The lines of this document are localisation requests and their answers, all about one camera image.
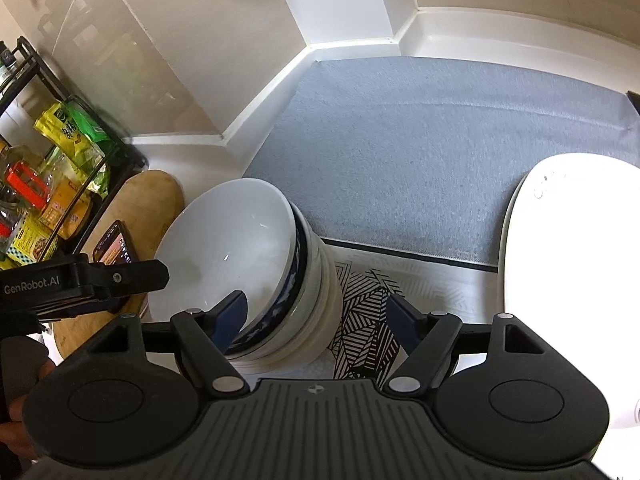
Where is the white square plate grey flower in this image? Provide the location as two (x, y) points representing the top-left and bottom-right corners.
(497, 153), (640, 434)

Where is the white bowl blue pattern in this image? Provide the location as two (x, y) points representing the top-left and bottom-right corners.
(148, 178), (310, 354)

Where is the teal glazed bowl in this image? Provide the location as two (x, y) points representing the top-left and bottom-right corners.
(240, 231), (345, 365)

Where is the person's left hand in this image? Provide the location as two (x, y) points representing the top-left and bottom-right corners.
(1, 388), (39, 462)

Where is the smartphone with lit screen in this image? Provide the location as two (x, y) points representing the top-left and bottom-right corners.
(92, 220), (139, 266)

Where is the yellow seasoning box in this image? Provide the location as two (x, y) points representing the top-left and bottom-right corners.
(6, 214), (58, 266)

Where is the wooden cutting board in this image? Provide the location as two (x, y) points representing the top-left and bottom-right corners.
(52, 170), (184, 359)

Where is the red box in rack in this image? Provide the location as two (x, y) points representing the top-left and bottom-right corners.
(4, 160), (49, 210)

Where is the black white patterned mat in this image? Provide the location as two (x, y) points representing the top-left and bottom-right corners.
(326, 259), (507, 380)

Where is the yellow green snack packet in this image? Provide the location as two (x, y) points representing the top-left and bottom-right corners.
(34, 101), (122, 198)

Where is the grey cloth mat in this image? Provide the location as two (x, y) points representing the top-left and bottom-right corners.
(246, 58), (639, 266)

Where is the black wire spice rack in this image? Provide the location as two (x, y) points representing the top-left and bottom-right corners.
(1, 37), (146, 270)

